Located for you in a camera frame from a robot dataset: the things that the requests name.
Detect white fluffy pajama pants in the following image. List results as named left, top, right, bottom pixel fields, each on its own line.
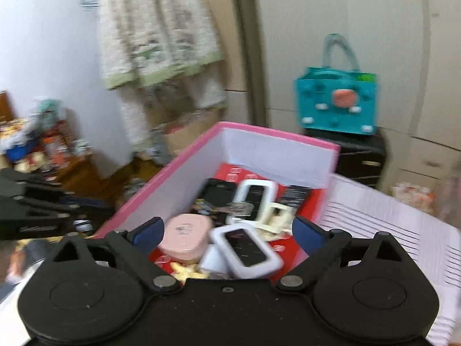
left=115, top=72, right=227, bottom=148

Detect black plastic case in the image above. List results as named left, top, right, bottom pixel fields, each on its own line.
left=196, top=178, right=245, bottom=213

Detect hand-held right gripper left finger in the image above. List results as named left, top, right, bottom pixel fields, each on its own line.
left=52, top=217, right=182, bottom=294

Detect white charger plug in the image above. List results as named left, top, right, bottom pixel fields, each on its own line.
left=200, top=245, right=231, bottom=278

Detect wooden side cabinet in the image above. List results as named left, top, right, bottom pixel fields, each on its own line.
left=0, top=92, right=105, bottom=202

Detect striped tablecloth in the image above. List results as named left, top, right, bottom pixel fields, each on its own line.
left=317, top=173, right=461, bottom=346

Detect white green fluffy cardigan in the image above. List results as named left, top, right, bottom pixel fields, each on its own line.
left=97, top=0, right=226, bottom=91

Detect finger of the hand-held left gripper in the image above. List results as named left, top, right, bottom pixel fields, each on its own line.
left=0, top=168, right=113, bottom=217

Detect white pocket router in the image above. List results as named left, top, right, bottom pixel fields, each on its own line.
left=210, top=223, right=282, bottom=279
left=226, top=179, right=279, bottom=226

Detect brown paper bag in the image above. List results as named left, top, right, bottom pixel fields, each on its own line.
left=158, top=108, right=224, bottom=159

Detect black suitcase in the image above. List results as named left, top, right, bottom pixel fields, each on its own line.
left=304, top=130, right=388, bottom=190

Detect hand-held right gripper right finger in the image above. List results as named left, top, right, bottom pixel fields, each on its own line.
left=275, top=216, right=406, bottom=292

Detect pink round case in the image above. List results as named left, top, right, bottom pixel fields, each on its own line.
left=158, top=213, right=211, bottom=264

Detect pink cardboard box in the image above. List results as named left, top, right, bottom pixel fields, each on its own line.
left=92, top=121, right=341, bottom=285

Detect beige wardrobe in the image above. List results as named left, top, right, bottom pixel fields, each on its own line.
left=230, top=0, right=461, bottom=202

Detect teal felt handbag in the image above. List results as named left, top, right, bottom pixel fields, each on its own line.
left=295, top=34, right=379, bottom=136

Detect cream hair claw clip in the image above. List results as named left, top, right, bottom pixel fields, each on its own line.
left=252, top=202, right=298, bottom=240

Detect red patterned cloth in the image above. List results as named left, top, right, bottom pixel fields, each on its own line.
left=148, top=162, right=325, bottom=285

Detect black battery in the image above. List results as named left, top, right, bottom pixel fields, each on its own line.
left=279, top=185, right=312, bottom=211

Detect beige side cabinet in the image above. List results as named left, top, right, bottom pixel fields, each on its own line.
left=191, top=0, right=253, bottom=123

